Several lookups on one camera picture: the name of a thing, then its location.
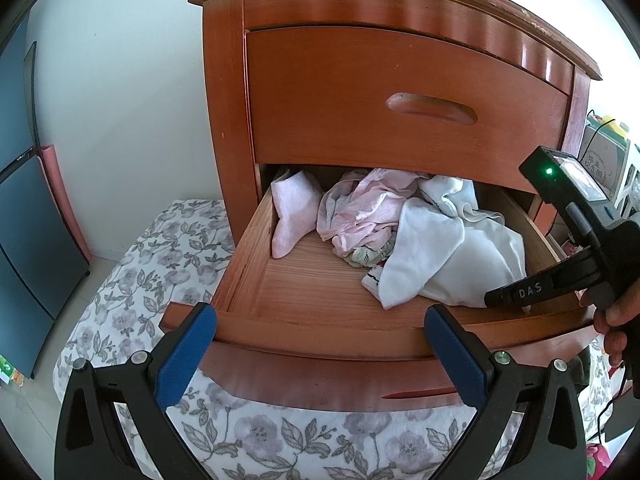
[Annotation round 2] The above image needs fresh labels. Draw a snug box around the person's right hand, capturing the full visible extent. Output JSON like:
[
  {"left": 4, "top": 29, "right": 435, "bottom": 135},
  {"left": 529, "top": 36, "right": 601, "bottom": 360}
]
[{"left": 580, "top": 285, "right": 640, "bottom": 366}]

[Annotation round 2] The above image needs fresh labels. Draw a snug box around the cream patterned cloth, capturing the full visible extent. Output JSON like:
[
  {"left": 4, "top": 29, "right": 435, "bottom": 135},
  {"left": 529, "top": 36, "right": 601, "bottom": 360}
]
[{"left": 347, "top": 242, "right": 396, "bottom": 268}]

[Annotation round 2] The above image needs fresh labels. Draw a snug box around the small white cloth garment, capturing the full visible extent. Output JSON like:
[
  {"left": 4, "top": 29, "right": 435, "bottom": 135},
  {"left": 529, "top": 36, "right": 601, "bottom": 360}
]
[{"left": 417, "top": 175, "right": 506, "bottom": 223}]

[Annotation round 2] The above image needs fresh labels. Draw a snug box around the white sock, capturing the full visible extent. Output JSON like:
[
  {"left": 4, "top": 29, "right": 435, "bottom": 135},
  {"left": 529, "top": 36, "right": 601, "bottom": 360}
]
[{"left": 361, "top": 265, "right": 401, "bottom": 303}]

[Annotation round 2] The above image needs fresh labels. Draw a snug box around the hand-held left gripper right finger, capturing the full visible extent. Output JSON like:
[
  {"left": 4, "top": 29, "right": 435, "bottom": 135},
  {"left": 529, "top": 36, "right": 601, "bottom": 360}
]
[{"left": 424, "top": 305, "right": 586, "bottom": 480}]

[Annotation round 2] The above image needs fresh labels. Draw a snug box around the large white cloth garment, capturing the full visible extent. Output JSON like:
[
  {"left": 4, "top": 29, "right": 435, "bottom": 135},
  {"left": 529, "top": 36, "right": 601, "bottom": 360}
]
[{"left": 377, "top": 197, "right": 531, "bottom": 311}]

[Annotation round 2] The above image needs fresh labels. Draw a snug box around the wooden nightstand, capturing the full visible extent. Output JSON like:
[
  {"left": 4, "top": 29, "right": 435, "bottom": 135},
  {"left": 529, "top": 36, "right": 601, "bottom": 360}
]
[{"left": 189, "top": 0, "right": 603, "bottom": 411}]

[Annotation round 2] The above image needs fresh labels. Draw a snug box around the pink sock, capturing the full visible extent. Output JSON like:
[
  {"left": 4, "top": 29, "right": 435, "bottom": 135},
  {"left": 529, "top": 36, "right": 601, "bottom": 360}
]
[{"left": 271, "top": 170, "right": 326, "bottom": 259}]

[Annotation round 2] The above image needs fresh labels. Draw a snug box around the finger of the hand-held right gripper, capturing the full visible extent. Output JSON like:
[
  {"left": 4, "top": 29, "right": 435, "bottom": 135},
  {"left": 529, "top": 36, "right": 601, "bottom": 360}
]
[{"left": 484, "top": 250, "right": 598, "bottom": 308}]

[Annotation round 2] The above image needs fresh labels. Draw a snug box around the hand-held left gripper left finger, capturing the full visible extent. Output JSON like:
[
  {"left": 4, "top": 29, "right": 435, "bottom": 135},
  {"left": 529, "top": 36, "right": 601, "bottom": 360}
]
[{"left": 55, "top": 302, "right": 218, "bottom": 480}]

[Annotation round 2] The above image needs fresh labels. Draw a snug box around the pale pink underwear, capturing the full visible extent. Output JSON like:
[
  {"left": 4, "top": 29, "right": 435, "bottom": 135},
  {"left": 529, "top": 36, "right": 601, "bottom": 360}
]
[{"left": 331, "top": 169, "right": 431, "bottom": 257}]

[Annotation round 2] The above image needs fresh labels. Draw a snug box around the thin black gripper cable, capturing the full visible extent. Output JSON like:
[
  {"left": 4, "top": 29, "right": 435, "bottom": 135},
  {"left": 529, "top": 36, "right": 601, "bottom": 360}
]
[{"left": 597, "top": 365, "right": 632, "bottom": 436}]

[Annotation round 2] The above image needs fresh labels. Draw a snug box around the dark blue cabinet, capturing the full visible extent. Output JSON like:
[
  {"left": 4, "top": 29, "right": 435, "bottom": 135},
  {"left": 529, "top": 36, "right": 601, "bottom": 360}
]
[{"left": 0, "top": 15, "right": 91, "bottom": 381}]

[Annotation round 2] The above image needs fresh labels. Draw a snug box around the green orange packet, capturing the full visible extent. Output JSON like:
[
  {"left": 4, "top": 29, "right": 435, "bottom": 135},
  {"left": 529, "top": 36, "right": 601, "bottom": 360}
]
[{"left": 0, "top": 355, "right": 26, "bottom": 388}]

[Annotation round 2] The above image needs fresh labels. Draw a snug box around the red floral blanket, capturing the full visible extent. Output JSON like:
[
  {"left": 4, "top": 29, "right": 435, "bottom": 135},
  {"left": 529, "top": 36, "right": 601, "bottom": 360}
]
[{"left": 585, "top": 442, "right": 613, "bottom": 476}]

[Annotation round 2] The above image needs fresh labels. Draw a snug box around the grey floral bedsheet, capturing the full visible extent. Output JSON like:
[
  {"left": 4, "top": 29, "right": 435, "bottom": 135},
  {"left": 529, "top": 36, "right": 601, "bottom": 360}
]
[{"left": 52, "top": 199, "right": 621, "bottom": 480}]

